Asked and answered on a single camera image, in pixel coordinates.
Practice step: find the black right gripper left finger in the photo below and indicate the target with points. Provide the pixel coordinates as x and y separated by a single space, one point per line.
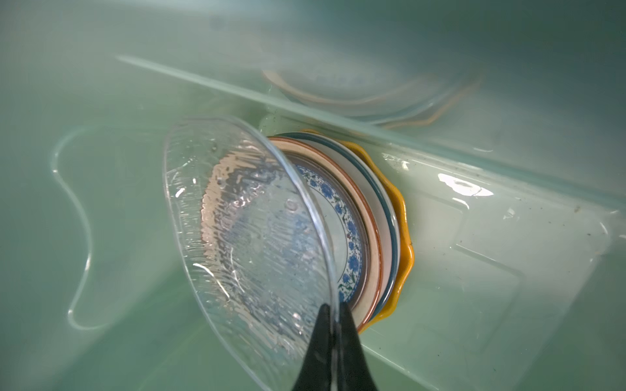
316 371

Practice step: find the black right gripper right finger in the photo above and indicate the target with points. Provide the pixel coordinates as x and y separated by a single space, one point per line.
353 373

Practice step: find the beige bamboo print plate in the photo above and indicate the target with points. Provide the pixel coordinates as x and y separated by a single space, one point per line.
364 308

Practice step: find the yellow polka dot plate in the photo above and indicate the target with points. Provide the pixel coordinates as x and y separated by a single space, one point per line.
406 251

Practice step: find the clear colourless glass plate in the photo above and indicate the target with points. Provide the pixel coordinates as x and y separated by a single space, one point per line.
253 242

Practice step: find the large white green-rimmed plate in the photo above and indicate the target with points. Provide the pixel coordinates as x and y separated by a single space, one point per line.
379 203

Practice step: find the blue patterned plate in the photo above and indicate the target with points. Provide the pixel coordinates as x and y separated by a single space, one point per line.
344 227

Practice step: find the mint green plastic bin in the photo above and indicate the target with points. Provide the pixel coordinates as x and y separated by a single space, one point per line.
502 123

